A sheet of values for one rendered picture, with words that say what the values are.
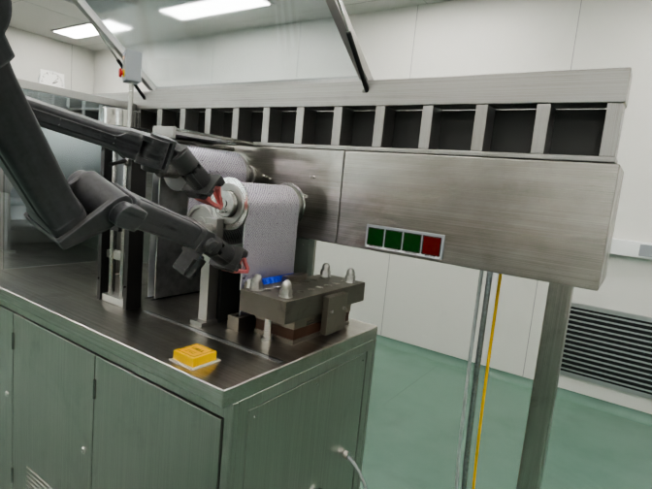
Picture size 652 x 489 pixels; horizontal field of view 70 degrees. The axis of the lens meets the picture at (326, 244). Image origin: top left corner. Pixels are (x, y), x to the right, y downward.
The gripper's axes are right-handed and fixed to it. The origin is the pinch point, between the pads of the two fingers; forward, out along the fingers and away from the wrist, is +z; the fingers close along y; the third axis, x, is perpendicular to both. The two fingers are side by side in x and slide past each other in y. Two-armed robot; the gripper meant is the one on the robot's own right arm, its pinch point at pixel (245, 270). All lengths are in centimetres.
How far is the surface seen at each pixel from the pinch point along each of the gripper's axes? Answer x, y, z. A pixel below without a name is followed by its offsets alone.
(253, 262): 3.0, 0.3, 1.4
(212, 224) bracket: 7.5, -8.5, -10.8
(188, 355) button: -26.9, 11.4, -17.2
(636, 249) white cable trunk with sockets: 132, 89, 222
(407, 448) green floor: -30, 6, 161
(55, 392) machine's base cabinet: -52, -47, -3
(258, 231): 11.3, 0.3, -2.2
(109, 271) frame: -13.2, -44.0, -9.0
